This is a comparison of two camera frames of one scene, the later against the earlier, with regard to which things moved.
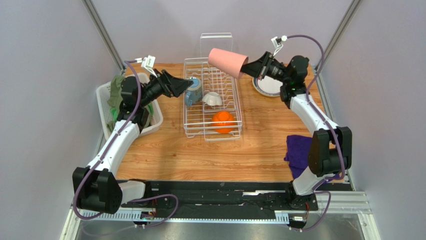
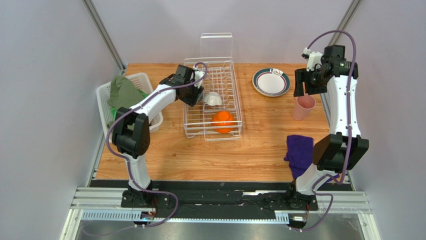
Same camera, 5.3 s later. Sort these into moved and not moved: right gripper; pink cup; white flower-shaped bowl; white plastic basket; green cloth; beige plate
Moved: pink cup; right gripper
Not moved: beige plate; white plastic basket; green cloth; white flower-shaped bowl
